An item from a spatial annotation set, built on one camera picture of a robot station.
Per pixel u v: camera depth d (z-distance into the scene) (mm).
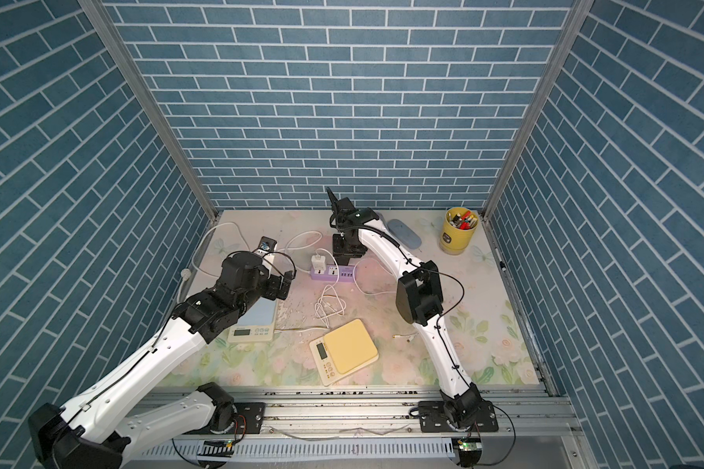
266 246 638
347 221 727
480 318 912
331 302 943
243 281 541
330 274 992
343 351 828
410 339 868
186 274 1035
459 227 997
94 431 385
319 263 943
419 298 605
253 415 733
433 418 736
